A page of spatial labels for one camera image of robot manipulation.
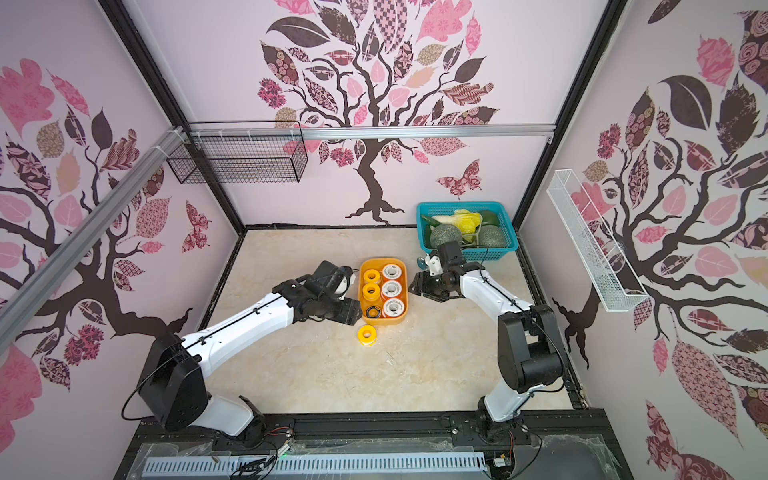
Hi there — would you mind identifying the yellow tape roll bottom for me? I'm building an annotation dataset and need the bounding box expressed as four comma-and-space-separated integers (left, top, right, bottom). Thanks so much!
362, 268, 382, 285

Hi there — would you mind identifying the orange tape roll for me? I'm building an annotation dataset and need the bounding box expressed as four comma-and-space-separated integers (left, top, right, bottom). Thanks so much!
380, 281, 403, 299
381, 263, 403, 281
382, 298, 406, 319

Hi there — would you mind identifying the yellow black tape roll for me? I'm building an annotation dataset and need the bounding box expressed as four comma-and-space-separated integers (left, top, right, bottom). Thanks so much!
365, 306, 381, 318

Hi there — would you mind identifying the yellow plastic storage box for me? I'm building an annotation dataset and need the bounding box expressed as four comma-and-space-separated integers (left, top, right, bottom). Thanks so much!
358, 258, 408, 326

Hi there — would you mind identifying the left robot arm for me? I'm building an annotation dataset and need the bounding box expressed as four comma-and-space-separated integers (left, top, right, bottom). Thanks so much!
136, 267, 362, 448

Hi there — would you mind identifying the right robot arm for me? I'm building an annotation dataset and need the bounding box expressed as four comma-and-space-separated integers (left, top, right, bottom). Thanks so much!
409, 265, 567, 442

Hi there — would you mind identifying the green melon left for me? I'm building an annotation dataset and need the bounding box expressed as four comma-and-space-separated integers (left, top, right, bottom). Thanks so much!
429, 224, 463, 249

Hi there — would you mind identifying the green melon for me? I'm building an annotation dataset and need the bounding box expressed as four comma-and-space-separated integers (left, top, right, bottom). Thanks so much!
429, 224, 463, 249
477, 224, 508, 249

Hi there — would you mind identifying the green melon right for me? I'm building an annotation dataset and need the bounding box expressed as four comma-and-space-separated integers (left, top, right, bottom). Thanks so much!
477, 224, 508, 249

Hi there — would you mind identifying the teal plastic basket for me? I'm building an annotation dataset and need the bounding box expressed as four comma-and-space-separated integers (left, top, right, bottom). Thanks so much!
417, 201, 519, 262

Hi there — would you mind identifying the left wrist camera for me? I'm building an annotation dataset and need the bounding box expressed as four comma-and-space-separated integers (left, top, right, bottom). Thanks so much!
313, 260, 356, 298

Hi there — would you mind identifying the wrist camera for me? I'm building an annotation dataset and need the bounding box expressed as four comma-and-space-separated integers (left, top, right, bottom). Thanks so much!
417, 241, 465, 277
313, 260, 356, 298

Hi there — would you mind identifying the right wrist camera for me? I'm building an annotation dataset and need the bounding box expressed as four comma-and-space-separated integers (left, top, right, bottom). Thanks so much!
417, 241, 465, 277

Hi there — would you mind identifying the black wire wall basket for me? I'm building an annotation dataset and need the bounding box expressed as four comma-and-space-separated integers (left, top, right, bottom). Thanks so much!
167, 120, 308, 184

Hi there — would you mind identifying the white wire wall shelf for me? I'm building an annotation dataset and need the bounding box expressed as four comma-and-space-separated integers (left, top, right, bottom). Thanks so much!
546, 169, 650, 313

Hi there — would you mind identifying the white slotted cable duct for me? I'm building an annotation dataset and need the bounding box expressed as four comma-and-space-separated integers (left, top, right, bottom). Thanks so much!
138, 452, 488, 479

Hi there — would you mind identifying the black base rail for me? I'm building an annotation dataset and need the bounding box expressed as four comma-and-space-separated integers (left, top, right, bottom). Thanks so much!
113, 407, 634, 480

